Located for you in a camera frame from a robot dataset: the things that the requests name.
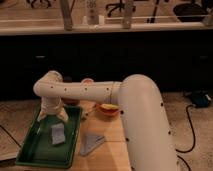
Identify blue-grey sponge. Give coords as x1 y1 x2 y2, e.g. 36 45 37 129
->
51 123 66 145

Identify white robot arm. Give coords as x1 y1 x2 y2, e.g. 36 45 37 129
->
33 71 180 171

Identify dark red bowl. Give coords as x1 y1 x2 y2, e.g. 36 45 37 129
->
62 98 79 106

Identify grey folded cloth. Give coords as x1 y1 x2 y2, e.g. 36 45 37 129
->
79 133 106 156

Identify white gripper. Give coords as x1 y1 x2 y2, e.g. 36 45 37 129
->
37 97 69 123

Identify black device on floor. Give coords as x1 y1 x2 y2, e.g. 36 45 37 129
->
187 92 211 108

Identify office chair base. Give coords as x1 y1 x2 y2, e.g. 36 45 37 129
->
105 0 138 18

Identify white remote-like device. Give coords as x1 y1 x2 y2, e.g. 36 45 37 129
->
85 0 99 25

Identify black round stool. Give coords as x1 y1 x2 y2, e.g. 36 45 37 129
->
173 3 207 22

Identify black power cable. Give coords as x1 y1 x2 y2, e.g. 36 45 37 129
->
175 104 197 171

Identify yellow food in bowl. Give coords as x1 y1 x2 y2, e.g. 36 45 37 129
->
100 104 119 110

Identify green plastic tray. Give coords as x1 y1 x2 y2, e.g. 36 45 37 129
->
15 106 82 169

